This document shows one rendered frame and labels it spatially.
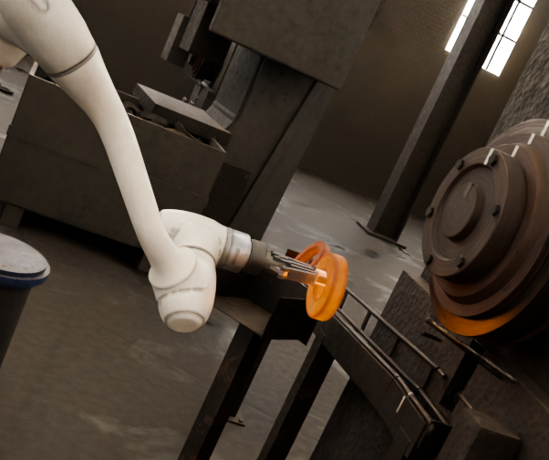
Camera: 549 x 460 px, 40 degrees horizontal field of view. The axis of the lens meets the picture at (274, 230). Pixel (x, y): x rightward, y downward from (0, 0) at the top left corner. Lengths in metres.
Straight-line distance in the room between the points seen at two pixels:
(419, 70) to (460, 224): 10.75
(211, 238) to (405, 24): 10.68
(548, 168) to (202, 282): 0.69
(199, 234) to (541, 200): 0.67
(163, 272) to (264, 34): 2.69
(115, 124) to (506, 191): 0.73
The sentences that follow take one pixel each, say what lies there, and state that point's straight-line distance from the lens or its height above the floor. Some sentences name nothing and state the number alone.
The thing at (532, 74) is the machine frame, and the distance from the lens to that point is 2.05.
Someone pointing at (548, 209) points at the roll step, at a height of 1.19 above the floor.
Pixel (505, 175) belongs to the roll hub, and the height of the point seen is 1.22.
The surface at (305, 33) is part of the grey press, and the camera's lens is 4.07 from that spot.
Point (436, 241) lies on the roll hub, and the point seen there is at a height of 1.03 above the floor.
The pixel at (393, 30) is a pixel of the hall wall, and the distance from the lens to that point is 12.05.
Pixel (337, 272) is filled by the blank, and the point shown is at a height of 0.88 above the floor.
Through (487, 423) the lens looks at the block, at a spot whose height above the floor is 0.80.
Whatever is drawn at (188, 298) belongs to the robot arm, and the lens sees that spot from 1.42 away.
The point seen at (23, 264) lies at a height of 0.43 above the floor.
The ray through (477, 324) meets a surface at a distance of 1.53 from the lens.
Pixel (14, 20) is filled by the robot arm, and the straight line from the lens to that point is 1.32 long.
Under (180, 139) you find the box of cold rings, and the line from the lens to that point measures 3.78.
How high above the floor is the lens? 1.22
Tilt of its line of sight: 11 degrees down
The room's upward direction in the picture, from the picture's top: 24 degrees clockwise
